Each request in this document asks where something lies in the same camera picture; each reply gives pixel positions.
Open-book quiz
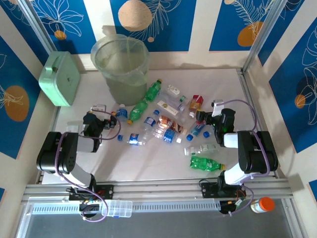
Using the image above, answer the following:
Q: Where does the clear bottle blue red label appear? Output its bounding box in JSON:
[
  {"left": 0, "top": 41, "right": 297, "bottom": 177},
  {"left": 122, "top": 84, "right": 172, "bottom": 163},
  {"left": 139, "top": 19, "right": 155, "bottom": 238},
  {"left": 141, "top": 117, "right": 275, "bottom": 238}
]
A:
[{"left": 187, "top": 120, "right": 207, "bottom": 141}]

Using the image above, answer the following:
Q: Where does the white-capped bottle blue label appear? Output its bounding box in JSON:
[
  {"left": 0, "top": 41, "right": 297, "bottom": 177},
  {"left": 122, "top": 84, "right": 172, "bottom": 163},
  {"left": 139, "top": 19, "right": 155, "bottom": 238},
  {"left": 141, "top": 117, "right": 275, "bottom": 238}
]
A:
[{"left": 115, "top": 103, "right": 129, "bottom": 122}]

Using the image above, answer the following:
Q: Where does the red juice carton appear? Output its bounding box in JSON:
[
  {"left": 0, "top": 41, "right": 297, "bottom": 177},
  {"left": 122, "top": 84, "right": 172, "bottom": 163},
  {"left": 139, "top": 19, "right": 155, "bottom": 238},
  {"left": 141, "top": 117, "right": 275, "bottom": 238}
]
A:
[{"left": 188, "top": 95, "right": 205, "bottom": 118}]

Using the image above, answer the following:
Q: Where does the clear Pepsi bottle blue cap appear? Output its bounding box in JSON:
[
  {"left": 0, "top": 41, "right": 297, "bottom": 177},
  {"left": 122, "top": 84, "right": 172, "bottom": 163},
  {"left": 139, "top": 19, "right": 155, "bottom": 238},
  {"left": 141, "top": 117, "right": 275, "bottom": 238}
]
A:
[{"left": 117, "top": 133, "right": 145, "bottom": 146}]

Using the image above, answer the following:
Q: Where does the clear bottle white green label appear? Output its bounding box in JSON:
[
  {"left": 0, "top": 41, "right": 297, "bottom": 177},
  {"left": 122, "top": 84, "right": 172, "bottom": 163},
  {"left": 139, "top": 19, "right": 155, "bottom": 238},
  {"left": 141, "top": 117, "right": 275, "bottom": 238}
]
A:
[{"left": 183, "top": 144, "right": 220, "bottom": 156}]

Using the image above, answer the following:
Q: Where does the green soda bottle yellow cap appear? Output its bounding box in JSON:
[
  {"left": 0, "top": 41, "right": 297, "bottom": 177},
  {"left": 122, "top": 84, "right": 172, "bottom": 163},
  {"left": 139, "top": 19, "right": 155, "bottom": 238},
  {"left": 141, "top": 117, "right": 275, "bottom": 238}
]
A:
[
  {"left": 190, "top": 155, "right": 226, "bottom": 172},
  {"left": 144, "top": 78, "right": 163, "bottom": 102},
  {"left": 126, "top": 100, "right": 149, "bottom": 125}
]

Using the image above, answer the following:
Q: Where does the brown Nescafe coffee bottle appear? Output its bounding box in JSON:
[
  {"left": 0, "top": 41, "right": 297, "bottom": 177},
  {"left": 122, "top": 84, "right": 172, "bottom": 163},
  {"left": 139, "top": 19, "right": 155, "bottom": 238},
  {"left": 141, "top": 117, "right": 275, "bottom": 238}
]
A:
[{"left": 158, "top": 115, "right": 187, "bottom": 134}]

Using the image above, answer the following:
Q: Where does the clear bottle white cap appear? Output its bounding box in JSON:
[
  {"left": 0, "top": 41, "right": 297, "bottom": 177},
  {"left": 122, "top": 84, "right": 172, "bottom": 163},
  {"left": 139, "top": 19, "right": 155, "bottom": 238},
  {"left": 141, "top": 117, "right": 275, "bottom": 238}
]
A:
[{"left": 158, "top": 89, "right": 186, "bottom": 112}]

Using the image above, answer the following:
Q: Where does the large clear bottle blue label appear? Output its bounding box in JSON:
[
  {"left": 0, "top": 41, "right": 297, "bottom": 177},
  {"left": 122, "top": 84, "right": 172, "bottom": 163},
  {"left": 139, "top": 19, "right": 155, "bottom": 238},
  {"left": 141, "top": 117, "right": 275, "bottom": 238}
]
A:
[{"left": 152, "top": 123, "right": 183, "bottom": 144}]

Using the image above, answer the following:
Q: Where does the blue-capped clear water bottle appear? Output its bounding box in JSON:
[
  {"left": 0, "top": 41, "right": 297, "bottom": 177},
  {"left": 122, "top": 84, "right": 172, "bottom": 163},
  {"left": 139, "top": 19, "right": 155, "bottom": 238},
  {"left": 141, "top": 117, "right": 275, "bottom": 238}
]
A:
[{"left": 142, "top": 110, "right": 161, "bottom": 141}]

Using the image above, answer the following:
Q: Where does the clear bottle tea label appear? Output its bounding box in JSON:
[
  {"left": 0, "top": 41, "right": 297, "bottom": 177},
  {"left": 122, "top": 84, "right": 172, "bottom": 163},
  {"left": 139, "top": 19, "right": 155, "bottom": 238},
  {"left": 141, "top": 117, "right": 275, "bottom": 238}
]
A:
[{"left": 156, "top": 99, "right": 186, "bottom": 115}]

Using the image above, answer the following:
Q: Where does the translucent plastic bin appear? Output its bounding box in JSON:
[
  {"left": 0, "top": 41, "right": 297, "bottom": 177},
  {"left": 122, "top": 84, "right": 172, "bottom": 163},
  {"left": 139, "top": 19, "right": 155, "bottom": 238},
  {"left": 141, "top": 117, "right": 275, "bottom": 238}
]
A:
[{"left": 90, "top": 33, "right": 151, "bottom": 107}]

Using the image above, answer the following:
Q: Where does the clear plastic packet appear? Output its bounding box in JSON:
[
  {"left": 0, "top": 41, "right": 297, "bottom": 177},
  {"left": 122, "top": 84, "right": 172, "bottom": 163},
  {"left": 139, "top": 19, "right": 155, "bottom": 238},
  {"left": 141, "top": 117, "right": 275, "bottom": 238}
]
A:
[{"left": 66, "top": 120, "right": 84, "bottom": 133}]

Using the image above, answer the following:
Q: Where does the mint green plastic case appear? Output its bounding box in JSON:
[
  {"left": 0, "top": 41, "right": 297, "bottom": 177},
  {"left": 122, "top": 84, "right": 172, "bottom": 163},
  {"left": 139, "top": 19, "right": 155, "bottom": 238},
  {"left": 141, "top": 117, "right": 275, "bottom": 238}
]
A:
[{"left": 38, "top": 51, "right": 81, "bottom": 107}]

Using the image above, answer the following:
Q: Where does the clear plastic organizer box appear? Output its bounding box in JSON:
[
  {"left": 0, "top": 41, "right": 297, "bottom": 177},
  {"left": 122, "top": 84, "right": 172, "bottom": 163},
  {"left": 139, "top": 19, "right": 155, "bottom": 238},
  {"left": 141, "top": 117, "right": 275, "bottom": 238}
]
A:
[{"left": 101, "top": 200, "right": 133, "bottom": 218}]

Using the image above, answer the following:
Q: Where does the jar with orange lid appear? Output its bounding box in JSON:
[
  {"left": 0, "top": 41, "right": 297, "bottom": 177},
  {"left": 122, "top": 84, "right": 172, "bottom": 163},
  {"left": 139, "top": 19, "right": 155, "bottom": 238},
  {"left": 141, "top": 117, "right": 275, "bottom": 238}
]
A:
[{"left": 250, "top": 196, "right": 275, "bottom": 214}]

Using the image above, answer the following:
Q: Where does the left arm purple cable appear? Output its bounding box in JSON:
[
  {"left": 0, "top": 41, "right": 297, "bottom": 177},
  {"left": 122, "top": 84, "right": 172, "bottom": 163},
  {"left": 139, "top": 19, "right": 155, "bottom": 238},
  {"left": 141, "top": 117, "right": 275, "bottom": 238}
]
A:
[{"left": 54, "top": 110, "right": 122, "bottom": 222}]

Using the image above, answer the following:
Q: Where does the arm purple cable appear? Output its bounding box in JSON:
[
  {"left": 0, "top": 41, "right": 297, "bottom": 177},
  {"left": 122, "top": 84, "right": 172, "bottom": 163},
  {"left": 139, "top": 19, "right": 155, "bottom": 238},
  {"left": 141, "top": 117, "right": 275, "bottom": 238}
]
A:
[
  {"left": 54, "top": 110, "right": 122, "bottom": 222},
  {"left": 221, "top": 99, "right": 271, "bottom": 217}
]

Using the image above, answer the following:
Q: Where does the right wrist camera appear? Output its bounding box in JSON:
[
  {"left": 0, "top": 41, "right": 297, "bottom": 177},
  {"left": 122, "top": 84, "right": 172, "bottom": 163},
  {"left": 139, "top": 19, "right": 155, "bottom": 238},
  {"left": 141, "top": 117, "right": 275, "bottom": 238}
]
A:
[{"left": 211, "top": 99, "right": 225, "bottom": 117}]

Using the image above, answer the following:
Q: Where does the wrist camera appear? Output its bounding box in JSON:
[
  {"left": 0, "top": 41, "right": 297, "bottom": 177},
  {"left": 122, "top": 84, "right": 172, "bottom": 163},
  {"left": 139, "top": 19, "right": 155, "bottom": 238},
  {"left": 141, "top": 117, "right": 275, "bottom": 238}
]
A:
[
  {"left": 211, "top": 99, "right": 225, "bottom": 117},
  {"left": 90, "top": 104, "right": 107, "bottom": 113}
]

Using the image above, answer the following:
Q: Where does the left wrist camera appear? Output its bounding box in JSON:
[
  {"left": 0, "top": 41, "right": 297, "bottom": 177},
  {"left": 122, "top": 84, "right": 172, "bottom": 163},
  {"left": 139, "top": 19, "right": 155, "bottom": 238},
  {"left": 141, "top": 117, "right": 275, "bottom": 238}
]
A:
[{"left": 90, "top": 104, "right": 107, "bottom": 113}]

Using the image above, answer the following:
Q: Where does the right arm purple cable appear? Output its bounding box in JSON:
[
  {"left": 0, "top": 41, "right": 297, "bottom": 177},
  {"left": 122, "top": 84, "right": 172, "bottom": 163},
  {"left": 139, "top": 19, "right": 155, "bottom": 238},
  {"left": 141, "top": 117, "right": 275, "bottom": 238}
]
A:
[{"left": 221, "top": 99, "right": 271, "bottom": 217}]

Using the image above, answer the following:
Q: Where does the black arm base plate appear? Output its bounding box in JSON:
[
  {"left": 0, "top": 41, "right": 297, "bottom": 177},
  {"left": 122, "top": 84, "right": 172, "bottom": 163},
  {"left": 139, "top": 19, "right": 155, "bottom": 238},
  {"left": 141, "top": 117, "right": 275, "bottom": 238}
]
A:
[
  {"left": 68, "top": 184, "right": 115, "bottom": 202},
  {"left": 200, "top": 181, "right": 245, "bottom": 199}
]

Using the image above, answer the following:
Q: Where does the aluminium mounting rail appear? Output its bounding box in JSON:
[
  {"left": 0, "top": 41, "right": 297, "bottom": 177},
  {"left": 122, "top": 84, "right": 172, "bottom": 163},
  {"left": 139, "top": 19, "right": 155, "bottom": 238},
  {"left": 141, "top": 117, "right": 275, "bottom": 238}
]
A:
[{"left": 21, "top": 177, "right": 294, "bottom": 202}]

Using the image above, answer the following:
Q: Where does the controller board with wires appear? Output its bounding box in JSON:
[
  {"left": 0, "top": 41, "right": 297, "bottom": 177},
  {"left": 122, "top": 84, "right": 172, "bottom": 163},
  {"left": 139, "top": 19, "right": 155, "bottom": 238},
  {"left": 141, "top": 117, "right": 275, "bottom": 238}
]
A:
[
  {"left": 78, "top": 200, "right": 103, "bottom": 220},
  {"left": 219, "top": 198, "right": 248, "bottom": 216}
]

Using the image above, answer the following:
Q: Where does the aluminium frame post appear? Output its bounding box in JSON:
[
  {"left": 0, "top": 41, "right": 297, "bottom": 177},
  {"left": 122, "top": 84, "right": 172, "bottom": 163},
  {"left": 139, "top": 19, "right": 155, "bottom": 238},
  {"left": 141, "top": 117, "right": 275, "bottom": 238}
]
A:
[
  {"left": 243, "top": 0, "right": 290, "bottom": 73},
  {"left": 18, "top": 0, "right": 58, "bottom": 53}
]

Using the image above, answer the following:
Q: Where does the slotted grey cable duct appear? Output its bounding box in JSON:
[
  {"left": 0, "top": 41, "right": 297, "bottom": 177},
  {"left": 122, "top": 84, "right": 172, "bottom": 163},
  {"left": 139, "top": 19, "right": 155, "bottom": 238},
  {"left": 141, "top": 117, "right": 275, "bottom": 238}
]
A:
[{"left": 31, "top": 201, "right": 221, "bottom": 215}]

